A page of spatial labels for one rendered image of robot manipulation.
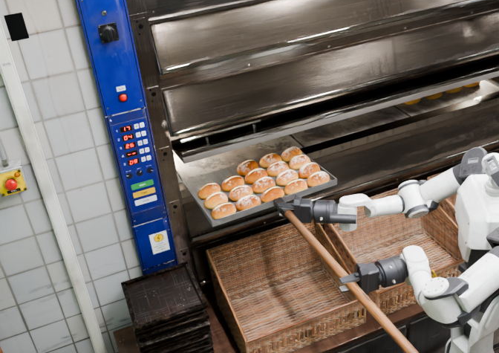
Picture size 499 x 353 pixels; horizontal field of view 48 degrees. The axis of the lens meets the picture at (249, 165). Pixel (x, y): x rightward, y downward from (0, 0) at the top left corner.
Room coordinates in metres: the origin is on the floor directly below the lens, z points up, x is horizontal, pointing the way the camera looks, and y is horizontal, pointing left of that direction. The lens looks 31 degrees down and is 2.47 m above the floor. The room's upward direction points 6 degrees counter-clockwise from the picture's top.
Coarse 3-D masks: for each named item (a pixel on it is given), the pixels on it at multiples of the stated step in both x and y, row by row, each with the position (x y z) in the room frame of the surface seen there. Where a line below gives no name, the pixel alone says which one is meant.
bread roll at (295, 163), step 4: (296, 156) 2.07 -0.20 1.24; (300, 156) 2.07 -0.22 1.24; (304, 156) 2.07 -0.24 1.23; (292, 160) 2.06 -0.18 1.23; (296, 160) 2.05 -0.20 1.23; (300, 160) 2.05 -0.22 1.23; (304, 160) 2.06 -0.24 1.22; (308, 160) 2.07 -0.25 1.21; (292, 164) 2.05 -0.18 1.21; (296, 164) 2.04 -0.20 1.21; (300, 164) 2.04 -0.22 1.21; (292, 168) 2.04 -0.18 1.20; (296, 168) 2.04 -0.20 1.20
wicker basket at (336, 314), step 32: (288, 224) 2.10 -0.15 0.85; (320, 224) 2.09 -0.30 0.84; (224, 256) 1.98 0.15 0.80; (256, 256) 2.02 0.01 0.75; (288, 256) 2.05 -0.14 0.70; (320, 256) 2.09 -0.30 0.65; (224, 288) 1.93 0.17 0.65; (256, 288) 1.97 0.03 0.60; (288, 288) 1.96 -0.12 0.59; (320, 288) 1.93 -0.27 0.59; (256, 320) 1.78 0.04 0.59; (288, 320) 1.76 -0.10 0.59; (320, 320) 1.64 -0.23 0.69; (352, 320) 1.69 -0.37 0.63; (256, 352) 1.61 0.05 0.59; (288, 352) 1.59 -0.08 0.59
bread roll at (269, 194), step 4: (268, 188) 1.85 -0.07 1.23; (272, 188) 1.85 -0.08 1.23; (276, 188) 1.85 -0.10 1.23; (280, 188) 1.86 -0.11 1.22; (264, 192) 1.84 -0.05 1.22; (268, 192) 1.83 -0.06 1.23; (272, 192) 1.83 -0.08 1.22; (276, 192) 1.83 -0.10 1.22; (280, 192) 1.84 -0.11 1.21; (264, 196) 1.83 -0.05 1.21; (268, 196) 1.82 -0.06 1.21; (272, 196) 1.82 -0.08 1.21; (276, 196) 1.83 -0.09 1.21; (280, 196) 1.83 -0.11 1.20; (264, 200) 1.82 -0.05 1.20; (268, 200) 1.82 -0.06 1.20; (272, 200) 1.82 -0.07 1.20
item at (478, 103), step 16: (496, 96) 2.55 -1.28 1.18; (432, 112) 2.45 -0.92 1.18; (448, 112) 2.43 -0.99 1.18; (464, 112) 2.46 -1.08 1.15; (384, 128) 2.34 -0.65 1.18; (400, 128) 2.34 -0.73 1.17; (416, 128) 2.37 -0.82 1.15; (320, 144) 2.25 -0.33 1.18; (336, 144) 2.23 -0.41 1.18; (352, 144) 2.25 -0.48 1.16
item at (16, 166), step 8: (16, 160) 1.78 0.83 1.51; (0, 168) 1.74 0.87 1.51; (8, 168) 1.73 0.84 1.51; (16, 168) 1.73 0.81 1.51; (0, 176) 1.70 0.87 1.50; (8, 176) 1.71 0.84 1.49; (24, 176) 1.73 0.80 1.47; (0, 184) 1.70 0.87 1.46; (24, 184) 1.73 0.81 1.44; (0, 192) 1.70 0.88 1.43; (8, 192) 1.71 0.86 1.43; (16, 192) 1.72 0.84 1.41
